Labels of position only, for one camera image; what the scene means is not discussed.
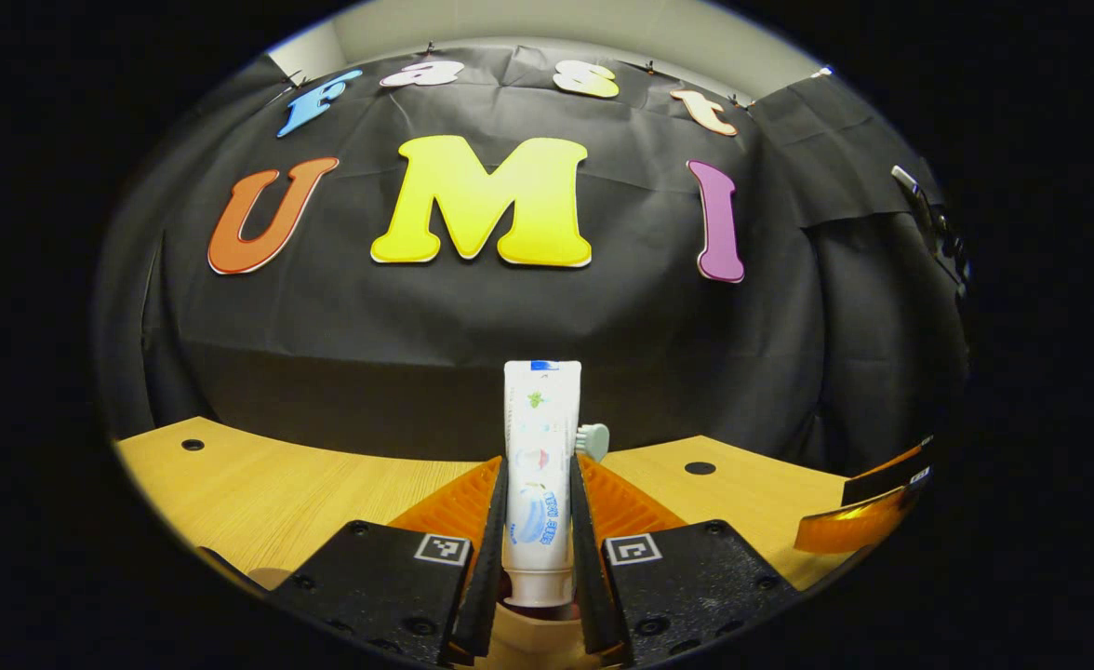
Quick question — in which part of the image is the white toothpaste tube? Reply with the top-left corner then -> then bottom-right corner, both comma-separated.
502,360 -> 583,608

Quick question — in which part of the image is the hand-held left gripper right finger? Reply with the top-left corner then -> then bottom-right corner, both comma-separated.
568,454 -> 804,667

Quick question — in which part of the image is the wooden desktop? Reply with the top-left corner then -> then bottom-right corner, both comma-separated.
114,416 -> 883,670

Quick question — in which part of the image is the black backdrop cloth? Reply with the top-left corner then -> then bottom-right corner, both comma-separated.
96,42 -> 971,480

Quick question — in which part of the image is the pale green toothbrush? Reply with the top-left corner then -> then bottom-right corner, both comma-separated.
573,423 -> 611,463

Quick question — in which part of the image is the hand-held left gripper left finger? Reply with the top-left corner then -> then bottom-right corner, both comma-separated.
268,454 -> 511,667

